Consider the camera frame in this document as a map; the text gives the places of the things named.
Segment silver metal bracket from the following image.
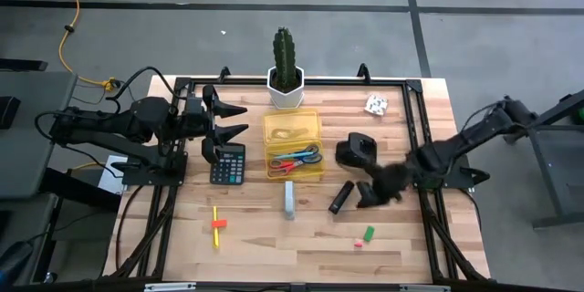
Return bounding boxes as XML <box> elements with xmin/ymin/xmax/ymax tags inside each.
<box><xmin>143</xmin><ymin>282</ymin><xmax>198</xmax><ymax>292</ymax></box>
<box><xmin>399</xmin><ymin>284</ymin><xmax>452</xmax><ymax>292</ymax></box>

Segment yellow pencil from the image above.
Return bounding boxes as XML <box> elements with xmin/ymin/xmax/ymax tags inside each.
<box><xmin>212</xmin><ymin>205</ymin><xmax>221</xmax><ymax>250</ymax></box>

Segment black hole punch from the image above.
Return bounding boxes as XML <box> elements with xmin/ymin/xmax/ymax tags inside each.
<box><xmin>335</xmin><ymin>131</ymin><xmax>379</xmax><ymax>170</ymax></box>

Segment white hexagonal plant pot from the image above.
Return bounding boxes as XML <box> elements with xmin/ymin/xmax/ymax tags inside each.
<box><xmin>266</xmin><ymin>66</ymin><xmax>306</xmax><ymax>110</ymax></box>

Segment grey table black legs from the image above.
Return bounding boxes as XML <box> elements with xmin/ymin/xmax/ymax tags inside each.
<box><xmin>528</xmin><ymin>89</ymin><xmax>584</xmax><ymax>230</ymax></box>

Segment black aluminium table frame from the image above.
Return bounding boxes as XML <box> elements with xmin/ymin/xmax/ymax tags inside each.
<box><xmin>102</xmin><ymin>62</ymin><xmax>492</xmax><ymax>284</ymax></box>

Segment yellow power cable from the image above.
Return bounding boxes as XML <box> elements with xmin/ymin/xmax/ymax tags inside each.
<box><xmin>54</xmin><ymin>0</ymin><xmax>121</xmax><ymax>93</ymax></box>

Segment white paper sheet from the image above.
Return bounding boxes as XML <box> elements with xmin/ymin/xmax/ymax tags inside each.
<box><xmin>97</xmin><ymin>154</ymin><xmax>130</xmax><ymax>195</ymax></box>

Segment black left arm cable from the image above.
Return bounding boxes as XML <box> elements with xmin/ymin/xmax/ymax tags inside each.
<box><xmin>111</xmin><ymin>66</ymin><xmax>183</xmax><ymax>101</ymax></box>

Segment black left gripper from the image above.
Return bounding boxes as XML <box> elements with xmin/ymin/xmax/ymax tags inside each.
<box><xmin>182</xmin><ymin>84</ymin><xmax>250</xmax><ymax>164</ymax></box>

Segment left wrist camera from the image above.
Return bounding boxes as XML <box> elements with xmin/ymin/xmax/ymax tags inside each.
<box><xmin>183</xmin><ymin>94</ymin><xmax>205</xmax><ymax>119</ymax></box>

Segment black box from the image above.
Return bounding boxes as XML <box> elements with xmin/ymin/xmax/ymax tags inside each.
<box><xmin>0</xmin><ymin>96</ymin><xmax>22</xmax><ymax>130</ymax></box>

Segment grey side table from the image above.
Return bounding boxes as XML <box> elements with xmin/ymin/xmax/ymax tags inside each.
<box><xmin>0</xmin><ymin>70</ymin><xmax>78</xmax><ymax>200</ymax></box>

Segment yellow transparent supply box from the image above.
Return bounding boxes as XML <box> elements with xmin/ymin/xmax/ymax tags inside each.
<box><xmin>262</xmin><ymin>108</ymin><xmax>327</xmax><ymax>182</ymax></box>

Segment black flat bar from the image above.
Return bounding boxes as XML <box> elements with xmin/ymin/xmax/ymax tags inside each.
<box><xmin>0</xmin><ymin>57</ymin><xmax>49</xmax><ymax>73</ymax></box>

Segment red handled scissors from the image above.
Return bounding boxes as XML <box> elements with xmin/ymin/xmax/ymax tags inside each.
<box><xmin>267</xmin><ymin>158</ymin><xmax>305</xmax><ymax>179</ymax></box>

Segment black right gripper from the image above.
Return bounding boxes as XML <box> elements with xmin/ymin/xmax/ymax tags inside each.
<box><xmin>356</xmin><ymin>162</ymin><xmax>414</xmax><ymax>209</ymax></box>

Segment black desk calculator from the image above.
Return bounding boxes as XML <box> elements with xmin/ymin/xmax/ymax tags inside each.
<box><xmin>209</xmin><ymin>142</ymin><xmax>246</xmax><ymax>186</ymax></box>

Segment green cactus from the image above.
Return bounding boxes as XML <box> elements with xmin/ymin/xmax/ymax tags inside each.
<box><xmin>272</xmin><ymin>26</ymin><xmax>299</xmax><ymax>93</ymax></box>

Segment blue handled scissors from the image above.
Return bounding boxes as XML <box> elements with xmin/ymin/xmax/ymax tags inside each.
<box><xmin>273</xmin><ymin>144</ymin><xmax>323</xmax><ymax>165</ymax></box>

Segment white grey stapler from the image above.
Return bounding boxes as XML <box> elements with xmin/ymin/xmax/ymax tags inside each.
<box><xmin>284</xmin><ymin>180</ymin><xmax>297</xmax><ymax>221</ymax></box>

